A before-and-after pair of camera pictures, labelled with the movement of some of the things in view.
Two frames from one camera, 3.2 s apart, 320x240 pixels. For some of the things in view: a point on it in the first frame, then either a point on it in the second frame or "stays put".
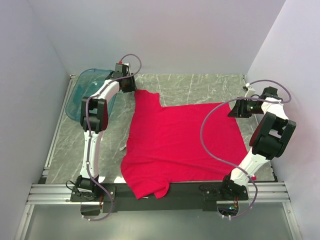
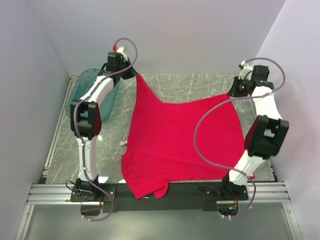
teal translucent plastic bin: [85, 83] stays put
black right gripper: [238, 110] to [233, 92]
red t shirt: [166, 145] stays put
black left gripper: [132, 88] to [132, 73]
